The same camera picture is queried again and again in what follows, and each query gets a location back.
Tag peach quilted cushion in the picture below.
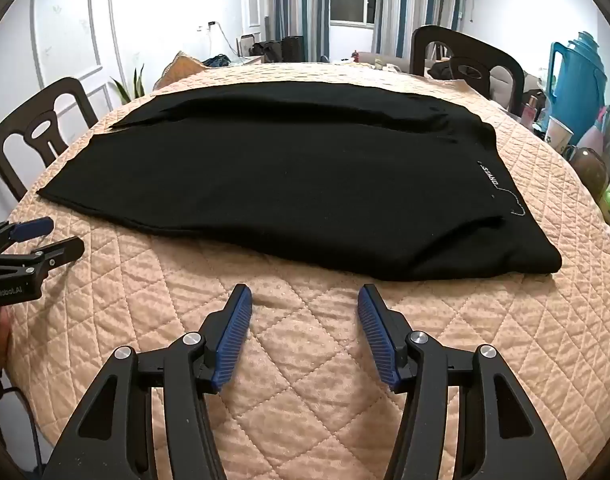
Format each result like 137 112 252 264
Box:
152 51 207 92

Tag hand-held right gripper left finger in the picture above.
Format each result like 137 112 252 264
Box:
42 284 254 480

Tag striped curtain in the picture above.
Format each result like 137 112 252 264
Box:
265 0 331 63
375 0 463 59

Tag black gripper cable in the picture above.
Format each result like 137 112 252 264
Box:
0 370 42 467

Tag blue thermos jug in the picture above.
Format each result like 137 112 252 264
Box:
547 31 608 134

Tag dark wooden chair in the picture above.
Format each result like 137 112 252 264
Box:
410 25 526 116
0 77 99 202

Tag glass teapot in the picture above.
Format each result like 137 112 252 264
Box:
565 146 608 192

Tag green potted plant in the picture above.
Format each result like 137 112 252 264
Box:
110 64 146 106

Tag black pants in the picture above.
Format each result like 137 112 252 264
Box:
38 80 564 282

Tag pink bottle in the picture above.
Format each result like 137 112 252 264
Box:
584 105 610 150

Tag peach quilted blanket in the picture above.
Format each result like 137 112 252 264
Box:
0 61 610 480

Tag white paper cup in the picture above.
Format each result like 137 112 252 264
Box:
544 116 574 149

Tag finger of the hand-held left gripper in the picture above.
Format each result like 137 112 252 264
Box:
0 216 55 255
31 236 85 275

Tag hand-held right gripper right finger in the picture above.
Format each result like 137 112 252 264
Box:
357 284 568 480

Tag white charger cable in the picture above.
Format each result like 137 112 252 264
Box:
212 25 242 57

